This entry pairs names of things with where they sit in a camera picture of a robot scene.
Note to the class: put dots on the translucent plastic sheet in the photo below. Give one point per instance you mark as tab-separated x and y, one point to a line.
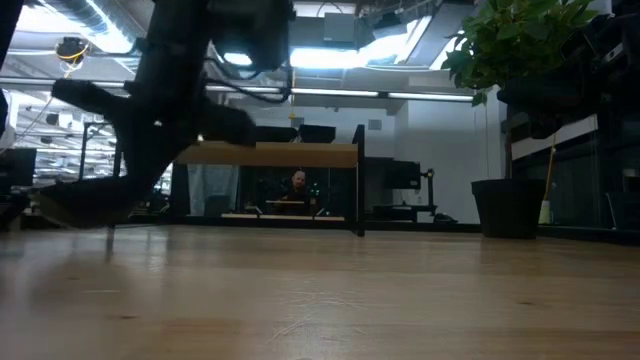
212	187

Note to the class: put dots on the dark chair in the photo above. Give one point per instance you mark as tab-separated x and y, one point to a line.
625	210

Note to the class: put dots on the wooden shelf with black frame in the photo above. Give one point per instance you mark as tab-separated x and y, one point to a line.
300	154

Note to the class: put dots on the dark laptop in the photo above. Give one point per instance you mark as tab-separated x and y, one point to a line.
285	202

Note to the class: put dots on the wavy square black plate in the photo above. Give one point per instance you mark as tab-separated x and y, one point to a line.
90	205

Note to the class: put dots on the dark background desk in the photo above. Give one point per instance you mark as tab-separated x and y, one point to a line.
400	212

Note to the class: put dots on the round black yellow ceiling device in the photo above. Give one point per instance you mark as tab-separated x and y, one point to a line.
71	49

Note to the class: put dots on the seated person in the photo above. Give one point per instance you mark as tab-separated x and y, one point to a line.
298	187

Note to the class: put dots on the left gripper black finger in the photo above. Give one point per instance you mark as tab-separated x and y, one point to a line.
167	150
140	145

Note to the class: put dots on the black plant pot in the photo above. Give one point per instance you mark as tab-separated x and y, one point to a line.
507	210

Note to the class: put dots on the large black monitor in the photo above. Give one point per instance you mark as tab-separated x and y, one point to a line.
17	167

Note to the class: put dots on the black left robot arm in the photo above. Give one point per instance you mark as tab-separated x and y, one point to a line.
175	25

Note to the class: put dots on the green leafy plant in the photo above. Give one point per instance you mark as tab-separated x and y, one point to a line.
515	40

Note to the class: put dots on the long ceiling light bar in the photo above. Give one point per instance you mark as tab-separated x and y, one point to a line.
350	93

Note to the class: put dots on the black background station frame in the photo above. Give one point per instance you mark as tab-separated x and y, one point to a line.
82	150

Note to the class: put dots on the black monitor on arm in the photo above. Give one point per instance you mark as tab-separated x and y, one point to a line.
400	175

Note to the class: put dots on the grey wall vent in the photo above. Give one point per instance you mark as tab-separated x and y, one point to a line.
375	124
297	121

